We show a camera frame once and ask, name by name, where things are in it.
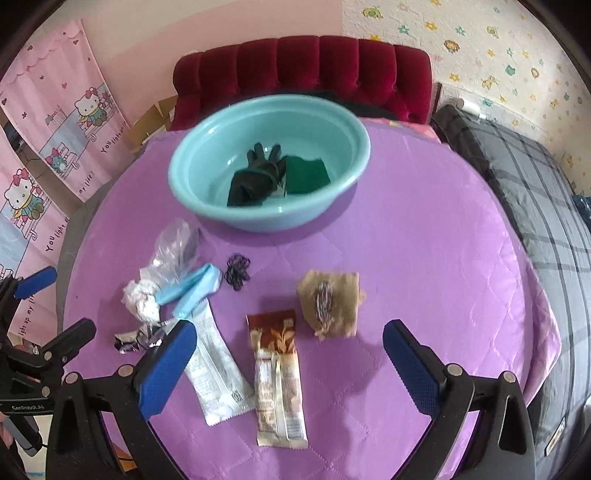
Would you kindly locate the black glove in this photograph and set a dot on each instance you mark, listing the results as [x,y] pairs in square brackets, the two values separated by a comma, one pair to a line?
[251,184]

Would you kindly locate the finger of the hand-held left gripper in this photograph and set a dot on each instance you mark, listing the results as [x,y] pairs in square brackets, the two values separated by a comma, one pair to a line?
[69,339]
[36,281]

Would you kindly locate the purple quilted blanket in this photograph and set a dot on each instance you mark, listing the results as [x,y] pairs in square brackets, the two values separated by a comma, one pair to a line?
[415,230]

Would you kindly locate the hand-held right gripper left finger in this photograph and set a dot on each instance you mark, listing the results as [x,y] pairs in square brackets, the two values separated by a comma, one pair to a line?
[167,369]

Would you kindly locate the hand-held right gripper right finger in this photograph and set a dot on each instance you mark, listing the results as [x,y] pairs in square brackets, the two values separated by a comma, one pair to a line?
[413,369]

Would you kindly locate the red padded headboard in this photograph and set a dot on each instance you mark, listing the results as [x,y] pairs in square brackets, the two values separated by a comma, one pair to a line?
[300,64]

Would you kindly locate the grey plaid blanket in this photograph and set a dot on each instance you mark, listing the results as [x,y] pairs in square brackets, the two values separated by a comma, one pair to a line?
[531,184]

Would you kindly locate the green cloth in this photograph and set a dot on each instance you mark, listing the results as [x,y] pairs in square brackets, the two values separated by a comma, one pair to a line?
[307,175]

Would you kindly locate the teal plastic basin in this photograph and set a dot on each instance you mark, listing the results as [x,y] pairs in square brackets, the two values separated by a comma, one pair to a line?
[207,138]

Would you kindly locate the blue face mask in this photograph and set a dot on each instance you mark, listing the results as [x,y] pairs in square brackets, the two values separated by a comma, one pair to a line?
[194,286]

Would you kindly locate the cardboard box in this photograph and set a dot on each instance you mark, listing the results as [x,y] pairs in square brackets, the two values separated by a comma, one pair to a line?
[147,127]

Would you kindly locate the pink cartoon cat curtain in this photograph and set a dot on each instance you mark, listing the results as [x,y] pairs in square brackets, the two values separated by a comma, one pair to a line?
[27,207]
[69,92]

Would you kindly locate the blue starry cloth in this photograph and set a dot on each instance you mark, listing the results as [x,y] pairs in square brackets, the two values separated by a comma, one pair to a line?
[582,205]

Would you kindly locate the brown fabric piece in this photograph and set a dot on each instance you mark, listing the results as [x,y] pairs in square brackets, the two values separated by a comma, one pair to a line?
[341,300]

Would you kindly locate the white cylindrical object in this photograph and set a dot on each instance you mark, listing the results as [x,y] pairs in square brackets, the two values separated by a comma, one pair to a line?
[468,107]

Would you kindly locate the black earphones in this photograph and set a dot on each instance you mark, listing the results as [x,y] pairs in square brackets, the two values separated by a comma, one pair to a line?
[236,272]

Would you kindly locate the foil wrapper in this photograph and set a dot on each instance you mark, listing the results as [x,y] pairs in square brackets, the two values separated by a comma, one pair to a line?
[134,339]

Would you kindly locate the clear plastic bag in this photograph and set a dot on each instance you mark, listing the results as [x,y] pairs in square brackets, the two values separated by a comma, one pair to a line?
[171,258]

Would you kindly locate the brown snack packet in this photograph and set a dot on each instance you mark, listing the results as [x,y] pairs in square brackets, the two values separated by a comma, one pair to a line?
[277,369]

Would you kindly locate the white snack packet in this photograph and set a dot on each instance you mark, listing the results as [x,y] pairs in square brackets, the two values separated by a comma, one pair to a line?
[217,369]

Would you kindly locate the white tissue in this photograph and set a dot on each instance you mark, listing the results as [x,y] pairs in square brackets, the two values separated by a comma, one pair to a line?
[141,300]

